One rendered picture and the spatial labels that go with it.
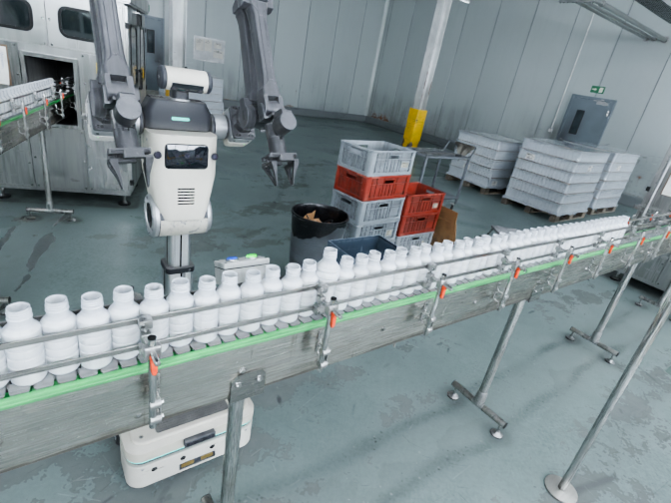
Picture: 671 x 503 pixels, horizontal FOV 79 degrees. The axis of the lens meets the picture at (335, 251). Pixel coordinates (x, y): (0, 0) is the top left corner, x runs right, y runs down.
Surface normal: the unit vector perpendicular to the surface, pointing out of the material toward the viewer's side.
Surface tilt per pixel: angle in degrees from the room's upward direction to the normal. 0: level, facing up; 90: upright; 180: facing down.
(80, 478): 0
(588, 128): 90
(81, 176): 91
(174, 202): 90
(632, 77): 90
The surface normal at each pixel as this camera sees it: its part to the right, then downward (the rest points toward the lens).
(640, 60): -0.80, 0.11
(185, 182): 0.57, 0.42
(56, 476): 0.17, -0.90
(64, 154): 0.29, 0.44
